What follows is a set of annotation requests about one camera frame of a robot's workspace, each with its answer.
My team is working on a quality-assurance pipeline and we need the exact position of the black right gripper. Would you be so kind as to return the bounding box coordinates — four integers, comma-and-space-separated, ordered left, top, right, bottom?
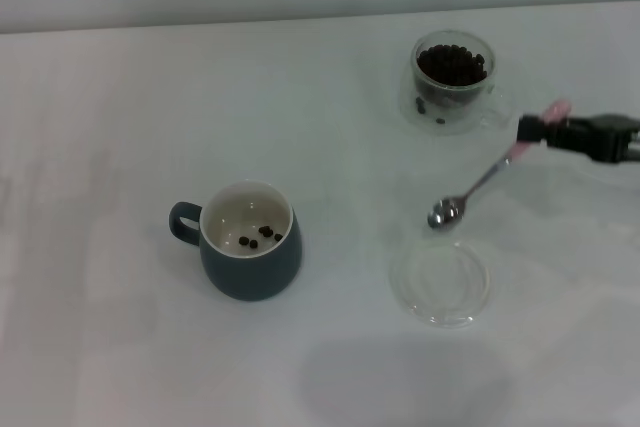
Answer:
517, 113, 640, 165

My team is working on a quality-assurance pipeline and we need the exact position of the pink handled metal spoon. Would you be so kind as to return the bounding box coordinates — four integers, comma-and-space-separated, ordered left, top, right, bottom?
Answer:
427, 98, 572, 232

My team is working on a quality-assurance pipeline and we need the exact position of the dark blue ceramic mug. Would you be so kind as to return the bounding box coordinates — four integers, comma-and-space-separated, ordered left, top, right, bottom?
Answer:
168, 180, 304, 302

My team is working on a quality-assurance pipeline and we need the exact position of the coffee bean heap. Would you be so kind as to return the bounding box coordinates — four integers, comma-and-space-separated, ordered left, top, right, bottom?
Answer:
414, 44, 487, 126

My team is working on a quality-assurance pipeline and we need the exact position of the clear glass saucer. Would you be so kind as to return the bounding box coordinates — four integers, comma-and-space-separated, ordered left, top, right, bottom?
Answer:
389, 240, 491, 329

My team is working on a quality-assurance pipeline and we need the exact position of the double-wall glass cup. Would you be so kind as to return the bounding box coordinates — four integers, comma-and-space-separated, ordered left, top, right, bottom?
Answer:
398, 30, 512, 137

